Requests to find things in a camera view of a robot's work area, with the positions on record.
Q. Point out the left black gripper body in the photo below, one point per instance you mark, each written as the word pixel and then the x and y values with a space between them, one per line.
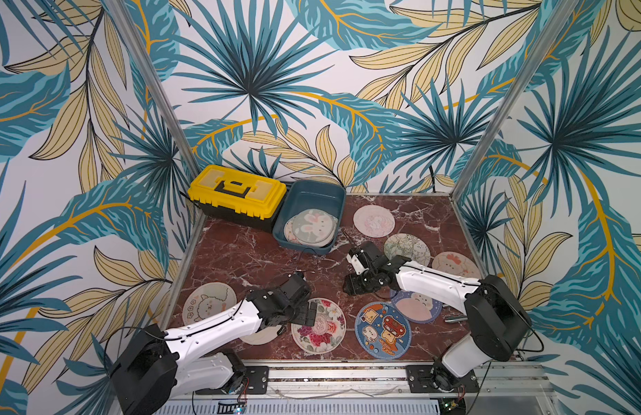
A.
pixel 299 316

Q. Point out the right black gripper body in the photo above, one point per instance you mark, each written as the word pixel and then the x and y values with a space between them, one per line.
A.
pixel 364 275

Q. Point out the green bunny round coaster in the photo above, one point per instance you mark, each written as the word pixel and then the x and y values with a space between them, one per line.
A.
pixel 314 227

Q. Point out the pink cartoon round coaster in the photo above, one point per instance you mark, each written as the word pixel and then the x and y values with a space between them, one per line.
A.
pixel 289 232

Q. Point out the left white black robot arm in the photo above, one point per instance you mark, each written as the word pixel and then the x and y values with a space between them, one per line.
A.
pixel 160 364

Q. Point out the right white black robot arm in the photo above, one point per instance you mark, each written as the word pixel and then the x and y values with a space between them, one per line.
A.
pixel 496 320

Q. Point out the teal plastic storage tray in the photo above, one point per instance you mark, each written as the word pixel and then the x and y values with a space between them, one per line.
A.
pixel 308 194

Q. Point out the green sketch round coaster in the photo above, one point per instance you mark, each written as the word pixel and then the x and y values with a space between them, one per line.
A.
pixel 408 245

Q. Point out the beige pink figure coaster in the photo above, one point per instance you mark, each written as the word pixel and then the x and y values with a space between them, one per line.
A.
pixel 262 337

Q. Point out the red rose floral coaster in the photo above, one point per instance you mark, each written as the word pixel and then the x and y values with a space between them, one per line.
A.
pixel 328 331

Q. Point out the pink kitty round coaster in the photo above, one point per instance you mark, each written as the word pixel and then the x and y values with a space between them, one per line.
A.
pixel 374 221

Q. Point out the purple bunny round coaster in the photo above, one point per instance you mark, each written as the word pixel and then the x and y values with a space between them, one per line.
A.
pixel 417 308

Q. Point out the blue cartoon toast coaster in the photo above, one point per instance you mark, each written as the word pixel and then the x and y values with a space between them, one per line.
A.
pixel 382 331

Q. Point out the pink bow bear coaster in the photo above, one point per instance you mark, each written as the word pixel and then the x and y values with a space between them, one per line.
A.
pixel 457 264

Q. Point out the white animal round coaster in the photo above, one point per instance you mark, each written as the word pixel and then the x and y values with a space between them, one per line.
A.
pixel 208 300

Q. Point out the yellow black toolbox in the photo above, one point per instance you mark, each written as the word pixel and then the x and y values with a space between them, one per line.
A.
pixel 242 198

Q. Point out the aluminium front frame rail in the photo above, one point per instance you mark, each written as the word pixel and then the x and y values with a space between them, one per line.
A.
pixel 384 387

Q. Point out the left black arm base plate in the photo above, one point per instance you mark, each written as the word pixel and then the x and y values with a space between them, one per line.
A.
pixel 252 380

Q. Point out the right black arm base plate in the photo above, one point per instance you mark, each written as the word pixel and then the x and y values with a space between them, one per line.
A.
pixel 419 377

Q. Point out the right aluminium corner post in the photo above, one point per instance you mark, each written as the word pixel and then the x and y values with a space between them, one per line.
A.
pixel 529 67

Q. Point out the aluminium corner post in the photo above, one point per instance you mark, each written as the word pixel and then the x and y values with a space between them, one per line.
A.
pixel 529 67
pixel 127 28

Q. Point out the left aluminium corner post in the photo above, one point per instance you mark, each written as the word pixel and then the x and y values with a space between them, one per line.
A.
pixel 127 28

